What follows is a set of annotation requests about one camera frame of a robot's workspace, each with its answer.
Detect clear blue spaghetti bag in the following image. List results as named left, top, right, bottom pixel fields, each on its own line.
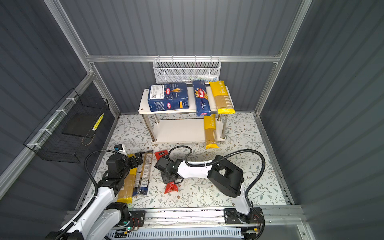
left=133, top=151, right=153, bottom=197

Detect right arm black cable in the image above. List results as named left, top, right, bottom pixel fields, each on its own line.
left=166, top=145, right=266, bottom=197

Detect blue Barilla spaghetti box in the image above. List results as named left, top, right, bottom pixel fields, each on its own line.
left=193, top=80, right=212, bottom=117

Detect yellow tag in basket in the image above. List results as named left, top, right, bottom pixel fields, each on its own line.
left=92, top=113, right=105, bottom=132

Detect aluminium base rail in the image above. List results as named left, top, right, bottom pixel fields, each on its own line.
left=59, top=206, right=304, bottom=232

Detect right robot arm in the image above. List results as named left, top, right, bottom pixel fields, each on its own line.
left=155, top=156, right=261, bottom=224

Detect items in white basket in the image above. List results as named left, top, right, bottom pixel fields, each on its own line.
left=174, top=74, right=220, bottom=84

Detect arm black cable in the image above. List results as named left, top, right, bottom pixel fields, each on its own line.
left=53, top=149, right=128, bottom=240
left=166, top=145, right=266, bottom=197

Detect white two-tier shelf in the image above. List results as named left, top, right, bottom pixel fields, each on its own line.
left=137, top=86, right=235, bottom=146

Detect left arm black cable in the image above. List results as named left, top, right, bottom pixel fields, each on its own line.
left=53, top=149, right=128, bottom=240

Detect red spaghetti bag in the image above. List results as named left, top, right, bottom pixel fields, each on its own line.
left=155, top=150, right=179, bottom=194

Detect dark blue Barilla box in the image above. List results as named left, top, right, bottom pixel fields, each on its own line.
left=148, top=83, right=190, bottom=112

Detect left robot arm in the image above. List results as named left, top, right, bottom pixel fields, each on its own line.
left=45, top=150, right=143, bottom=240

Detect white wire mesh basket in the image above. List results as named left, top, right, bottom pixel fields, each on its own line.
left=153, top=59, right=222, bottom=84

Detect yellow spaghetti bag far left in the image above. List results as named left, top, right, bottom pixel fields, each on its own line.
left=117, top=167, right=138, bottom=204

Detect black wire basket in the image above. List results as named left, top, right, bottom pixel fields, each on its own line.
left=24, top=91, right=110, bottom=164

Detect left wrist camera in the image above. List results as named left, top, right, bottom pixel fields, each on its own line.
left=114, top=144, right=127, bottom=156

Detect floral table mat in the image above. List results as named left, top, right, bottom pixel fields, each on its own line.
left=107, top=113, right=286, bottom=209

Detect yellow Pasta Time bag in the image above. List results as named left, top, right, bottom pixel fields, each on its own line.
left=204, top=114, right=219, bottom=149
left=210, top=81, right=236, bottom=115

